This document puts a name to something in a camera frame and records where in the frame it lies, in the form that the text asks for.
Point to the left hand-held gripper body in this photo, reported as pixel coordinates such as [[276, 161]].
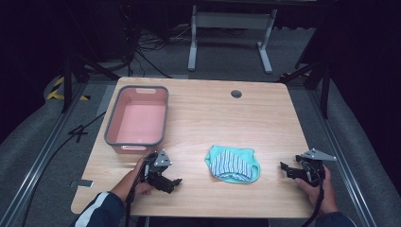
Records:
[[159, 160]]

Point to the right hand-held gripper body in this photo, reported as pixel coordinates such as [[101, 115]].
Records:
[[313, 171]]

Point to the pink basin with grey rim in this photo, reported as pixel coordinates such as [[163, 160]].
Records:
[[142, 121]]

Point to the teal striped underwear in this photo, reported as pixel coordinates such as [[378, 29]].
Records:
[[231, 165]]

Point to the person's right hand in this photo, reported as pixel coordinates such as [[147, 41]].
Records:
[[324, 195]]

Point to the person's left hand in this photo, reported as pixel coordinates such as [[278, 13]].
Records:
[[132, 183]]

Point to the grey tape patch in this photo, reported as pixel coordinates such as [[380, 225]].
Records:
[[82, 183]]

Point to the black tape cross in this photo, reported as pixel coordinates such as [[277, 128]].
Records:
[[78, 132]]

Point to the black metal stand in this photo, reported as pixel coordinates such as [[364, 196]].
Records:
[[324, 85], [66, 85]]

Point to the yellow and black floor tape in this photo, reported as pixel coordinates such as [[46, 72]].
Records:
[[55, 93]]

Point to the aluminium floor rail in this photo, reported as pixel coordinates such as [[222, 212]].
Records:
[[343, 164], [34, 164]]

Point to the grey metal desk frame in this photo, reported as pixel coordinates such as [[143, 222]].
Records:
[[231, 20]]

